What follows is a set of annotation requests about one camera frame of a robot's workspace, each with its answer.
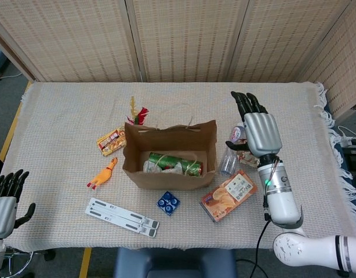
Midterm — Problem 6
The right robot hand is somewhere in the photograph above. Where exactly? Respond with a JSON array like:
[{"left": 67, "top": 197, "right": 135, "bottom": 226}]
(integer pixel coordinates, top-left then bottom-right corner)
[{"left": 226, "top": 91, "right": 284, "bottom": 159}]

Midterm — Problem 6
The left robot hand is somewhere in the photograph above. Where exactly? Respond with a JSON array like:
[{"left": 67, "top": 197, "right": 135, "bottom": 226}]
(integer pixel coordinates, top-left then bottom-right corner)
[{"left": 0, "top": 170, "right": 37, "bottom": 239}]

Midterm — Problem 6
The gold red snack wrapper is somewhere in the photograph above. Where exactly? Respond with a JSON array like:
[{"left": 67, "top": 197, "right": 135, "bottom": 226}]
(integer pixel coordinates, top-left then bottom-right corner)
[{"left": 235, "top": 149, "right": 260, "bottom": 169}]

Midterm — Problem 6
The clear plastic water bottle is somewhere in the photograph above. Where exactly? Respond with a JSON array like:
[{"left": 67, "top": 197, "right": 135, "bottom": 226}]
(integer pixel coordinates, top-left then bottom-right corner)
[{"left": 219, "top": 125, "right": 247, "bottom": 177}]

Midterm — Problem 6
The orange cracker box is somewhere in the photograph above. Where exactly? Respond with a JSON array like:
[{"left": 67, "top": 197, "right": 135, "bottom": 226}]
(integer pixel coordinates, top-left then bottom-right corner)
[{"left": 199, "top": 170, "right": 258, "bottom": 223}]

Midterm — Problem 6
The green snack bag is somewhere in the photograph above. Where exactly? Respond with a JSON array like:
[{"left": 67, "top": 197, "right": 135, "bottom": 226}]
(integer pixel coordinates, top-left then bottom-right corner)
[{"left": 148, "top": 152, "right": 204, "bottom": 177}]

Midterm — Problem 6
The silver green bag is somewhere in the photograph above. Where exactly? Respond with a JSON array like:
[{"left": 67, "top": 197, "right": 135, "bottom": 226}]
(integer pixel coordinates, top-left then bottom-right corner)
[{"left": 142, "top": 160, "right": 183, "bottom": 174}]

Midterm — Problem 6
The brown paper bag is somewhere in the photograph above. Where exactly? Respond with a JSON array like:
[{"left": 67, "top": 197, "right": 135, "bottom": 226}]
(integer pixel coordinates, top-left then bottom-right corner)
[{"left": 122, "top": 101, "right": 219, "bottom": 191}]

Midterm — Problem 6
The metal stool base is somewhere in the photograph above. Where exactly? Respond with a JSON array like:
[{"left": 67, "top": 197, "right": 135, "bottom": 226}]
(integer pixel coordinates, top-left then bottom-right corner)
[{"left": 3, "top": 246, "right": 56, "bottom": 277}]

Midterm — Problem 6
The white power strip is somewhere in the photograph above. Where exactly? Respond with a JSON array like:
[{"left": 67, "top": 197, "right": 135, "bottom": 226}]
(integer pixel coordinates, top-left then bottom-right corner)
[{"left": 337, "top": 126, "right": 356, "bottom": 148}]

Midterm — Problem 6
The yellow rubber chicken toy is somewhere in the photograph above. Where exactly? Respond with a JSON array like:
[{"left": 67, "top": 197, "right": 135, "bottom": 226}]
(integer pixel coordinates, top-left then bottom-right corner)
[{"left": 86, "top": 157, "right": 118, "bottom": 191}]

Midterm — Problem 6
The beige woven tablecloth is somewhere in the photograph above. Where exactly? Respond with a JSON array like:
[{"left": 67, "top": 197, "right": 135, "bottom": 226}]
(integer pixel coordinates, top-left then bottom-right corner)
[{"left": 0, "top": 81, "right": 356, "bottom": 253}]

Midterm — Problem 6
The blue building block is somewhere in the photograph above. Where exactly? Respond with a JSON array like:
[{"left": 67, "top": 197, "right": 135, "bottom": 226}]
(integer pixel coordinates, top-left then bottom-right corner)
[{"left": 156, "top": 191, "right": 181, "bottom": 216}]

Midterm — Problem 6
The white folding laptop stand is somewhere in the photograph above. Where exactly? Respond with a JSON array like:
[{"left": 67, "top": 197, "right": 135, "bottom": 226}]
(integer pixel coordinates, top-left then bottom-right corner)
[{"left": 85, "top": 197, "right": 161, "bottom": 238}]

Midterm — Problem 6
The red yellow artificial flower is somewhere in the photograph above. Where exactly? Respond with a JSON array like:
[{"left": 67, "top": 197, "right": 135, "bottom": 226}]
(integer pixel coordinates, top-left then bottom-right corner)
[{"left": 126, "top": 96, "right": 150, "bottom": 125}]

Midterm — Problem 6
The woven folding screen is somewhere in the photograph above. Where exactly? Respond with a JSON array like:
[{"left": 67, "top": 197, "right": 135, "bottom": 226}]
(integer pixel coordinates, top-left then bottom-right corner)
[{"left": 0, "top": 0, "right": 356, "bottom": 119}]

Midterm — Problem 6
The yellow curry sauce box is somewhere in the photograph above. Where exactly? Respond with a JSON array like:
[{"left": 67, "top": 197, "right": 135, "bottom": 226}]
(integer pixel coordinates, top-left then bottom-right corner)
[{"left": 96, "top": 123, "right": 127, "bottom": 157}]

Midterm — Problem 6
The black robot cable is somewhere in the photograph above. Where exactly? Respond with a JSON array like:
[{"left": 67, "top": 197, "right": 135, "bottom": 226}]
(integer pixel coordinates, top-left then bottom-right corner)
[{"left": 235, "top": 220, "right": 271, "bottom": 278}]

